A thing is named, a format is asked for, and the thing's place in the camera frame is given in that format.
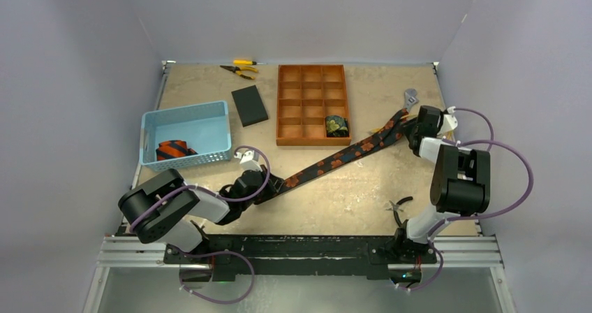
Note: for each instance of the black foam block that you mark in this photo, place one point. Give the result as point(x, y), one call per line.
point(249, 105)

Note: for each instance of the red handled adjustable wrench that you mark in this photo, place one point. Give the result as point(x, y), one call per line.
point(410, 99)

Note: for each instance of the aluminium frame rail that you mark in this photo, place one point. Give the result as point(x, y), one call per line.
point(455, 251)

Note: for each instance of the yellow handled screwdriver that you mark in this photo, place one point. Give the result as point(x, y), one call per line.
point(245, 62)

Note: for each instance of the black handled pliers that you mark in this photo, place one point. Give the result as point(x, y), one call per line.
point(395, 208)

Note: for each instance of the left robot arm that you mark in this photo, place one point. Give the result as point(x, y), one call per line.
point(157, 209)

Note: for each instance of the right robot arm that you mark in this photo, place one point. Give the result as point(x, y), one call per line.
point(460, 185)

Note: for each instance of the rolled yellow floral tie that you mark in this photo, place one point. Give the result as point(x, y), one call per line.
point(336, 126)

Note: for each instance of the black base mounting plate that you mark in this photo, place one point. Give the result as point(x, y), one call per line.
point(342, 255)

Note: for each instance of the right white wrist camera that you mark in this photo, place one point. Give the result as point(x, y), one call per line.
point(448, 122)

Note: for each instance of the dark orange floral tie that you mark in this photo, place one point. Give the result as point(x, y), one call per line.
point(388, 135)

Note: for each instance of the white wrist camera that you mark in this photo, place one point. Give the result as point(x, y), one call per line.
point(448, 122)
point(248, 160)

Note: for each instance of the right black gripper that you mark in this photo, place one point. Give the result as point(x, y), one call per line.
point(413, 128)

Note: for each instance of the light blue plastic basket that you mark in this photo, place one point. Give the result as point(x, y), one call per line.
point(204, 127)

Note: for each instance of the yellow handled pliers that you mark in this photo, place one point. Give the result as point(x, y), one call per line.
point(241, 71)

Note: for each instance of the orange wooden compartment tray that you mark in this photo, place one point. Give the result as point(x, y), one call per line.
point(306, 95)

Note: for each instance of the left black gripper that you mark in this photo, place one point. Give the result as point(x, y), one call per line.
point(273, 188)

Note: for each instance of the orange navy striped tie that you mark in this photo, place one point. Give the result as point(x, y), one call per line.
point(173, 149)

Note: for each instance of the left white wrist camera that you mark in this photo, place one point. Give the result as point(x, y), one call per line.
point(248, 160)

